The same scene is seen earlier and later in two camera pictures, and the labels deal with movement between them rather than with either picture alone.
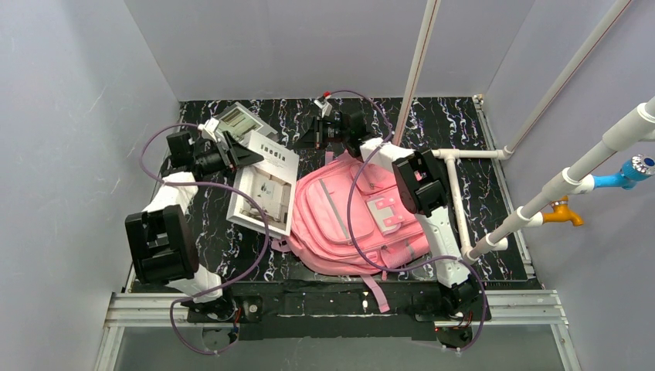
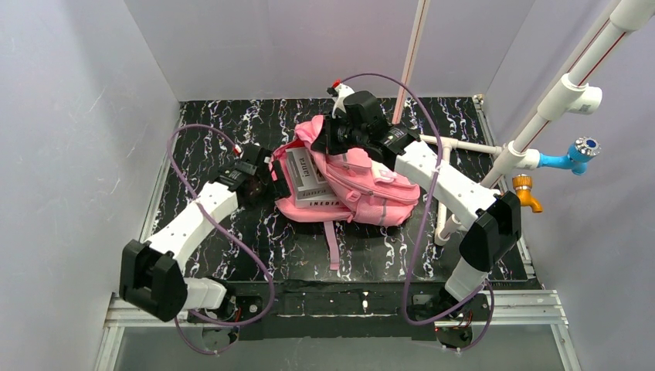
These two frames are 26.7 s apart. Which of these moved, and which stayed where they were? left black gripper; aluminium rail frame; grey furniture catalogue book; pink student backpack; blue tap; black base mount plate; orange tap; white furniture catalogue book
Moved: orange tap; white furniture catalogue book; left black gripper; pink student backpack; blue tap; grey furniture catalogue book
Stayed: aluminium rail frame; black base mount plate
